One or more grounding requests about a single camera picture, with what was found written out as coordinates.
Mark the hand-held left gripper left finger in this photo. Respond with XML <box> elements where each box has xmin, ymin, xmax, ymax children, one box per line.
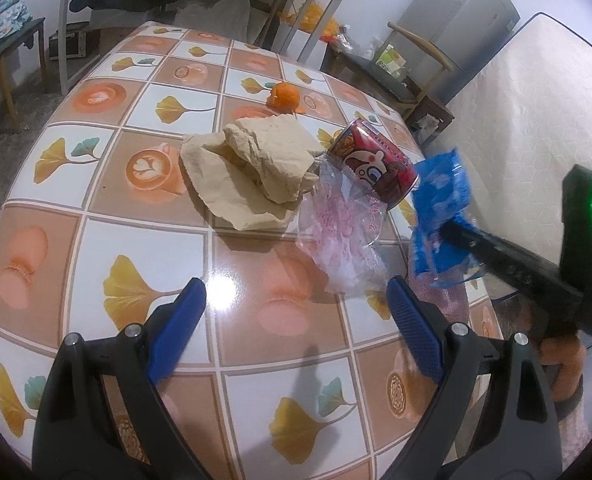
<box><xmin>32</xmin><ymin>276</ymin><xmax>211</xmax><ymax>480</ymax></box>

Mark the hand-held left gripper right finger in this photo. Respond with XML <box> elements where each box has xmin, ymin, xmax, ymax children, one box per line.
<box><xmin>381</xmin><ymin>275</ymin><xmax>562</xmax><ymax>480</ymax></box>

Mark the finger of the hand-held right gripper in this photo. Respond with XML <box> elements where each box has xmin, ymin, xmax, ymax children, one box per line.
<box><xmin>440</xmin><ymin>220</ymin><xmax>484</xmax><ymax>262</ymax></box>

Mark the blue snack packet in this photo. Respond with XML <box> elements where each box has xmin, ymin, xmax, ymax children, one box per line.
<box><xmin>408</xmin><ymin>147</ymin><xmax>485</xmax><ymax>291</ymax></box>

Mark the person's right hand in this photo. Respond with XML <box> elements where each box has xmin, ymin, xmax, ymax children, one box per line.
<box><xmin>536</xmin><ymin>305</ymin><xmax>585</xmax><ymax>402</ymax></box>

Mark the tile pattern tablecloth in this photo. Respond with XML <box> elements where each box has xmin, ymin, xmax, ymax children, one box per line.
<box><xmin>0</xmin><ymin>21</ymin><xmax>506</xmax><ymax>480</ymax></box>

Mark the clear pink printed plastic bag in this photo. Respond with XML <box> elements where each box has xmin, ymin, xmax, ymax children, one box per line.
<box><xmin>296</xmin><ymin>157</ymin><xmax>393</xmax><ymax>302</ymax></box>

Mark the red drink can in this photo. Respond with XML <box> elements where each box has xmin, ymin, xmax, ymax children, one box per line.
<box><xmin>326</xmin><ymin>117</ymin><xmax>421</xmax><ymax>211</ymax></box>

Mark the dark wooden stool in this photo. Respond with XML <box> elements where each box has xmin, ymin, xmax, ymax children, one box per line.
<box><xmin>403</xmin><ymin>95</ymin><xmax>455</xmax><ymax>142</ymax></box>

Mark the white mattress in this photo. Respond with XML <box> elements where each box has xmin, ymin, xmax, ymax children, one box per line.
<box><xmin>422</xmin><ymin>12</ymin><xmax>592</xmax><ymax>311</ymax></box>

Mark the wooden chair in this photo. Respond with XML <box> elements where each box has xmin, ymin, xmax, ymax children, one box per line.
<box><xmin>321</xmin><ymin>21</ymin><xmax>456</xmax><ymax>112</ymax></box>

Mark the crumpled brown paper bag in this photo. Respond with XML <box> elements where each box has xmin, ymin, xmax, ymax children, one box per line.
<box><xmin>180</xmin><ymin>115</ymin><xmax>327</xmax><ymax>232</ymax></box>

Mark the green white packet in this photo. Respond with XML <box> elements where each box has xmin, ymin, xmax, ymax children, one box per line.
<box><xmin>376</xmin><ymin>44</ymin><xmax>407</xmax><ymax>79</ymax></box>

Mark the grey refrigerator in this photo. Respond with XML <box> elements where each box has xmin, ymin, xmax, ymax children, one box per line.
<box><xmin>396</xmin><ymin>0</ymin><xmax>521</xmax><ymax>104</ymax></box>

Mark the clear bag with items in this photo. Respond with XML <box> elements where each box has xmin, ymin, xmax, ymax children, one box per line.
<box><xmin>328</xmin><ymin>25</ymin><xmax>377</xmax><ymax>59</ymax></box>

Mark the small orange fruit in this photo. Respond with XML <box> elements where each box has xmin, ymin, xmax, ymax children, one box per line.
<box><xmin>267</xmin><ymin>81</ymin><xmax>305</xmax><ymax>114</ymax></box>

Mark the orange plastic bag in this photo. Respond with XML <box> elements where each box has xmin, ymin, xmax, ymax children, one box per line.
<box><xmin>282</xmin><ymin>2</ymin><xmax>340</xmax><ymax>42</ymax></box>

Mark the black case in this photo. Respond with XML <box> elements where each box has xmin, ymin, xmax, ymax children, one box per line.
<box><xmin>48</xmin><ymin>30</ymin><xmax>90</xmax><ymax>62</ymax></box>

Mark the beige cushion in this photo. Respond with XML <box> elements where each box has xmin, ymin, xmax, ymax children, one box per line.
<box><xmin>176</xmin><ymin>0</ymin><xmax>253</xmax><ymax>44</ymax></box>

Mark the wooden bench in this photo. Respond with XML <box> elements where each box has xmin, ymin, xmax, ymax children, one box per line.
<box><xmin>0</xmin><ymin>17</ymin><xmax>48</xmax><ymax>134</ymax></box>

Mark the dark clothing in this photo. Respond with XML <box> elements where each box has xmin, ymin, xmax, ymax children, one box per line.
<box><xmin>70</xmin><ymin>0</ymin><xmax>177</xmax><ymax>14</ymax></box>

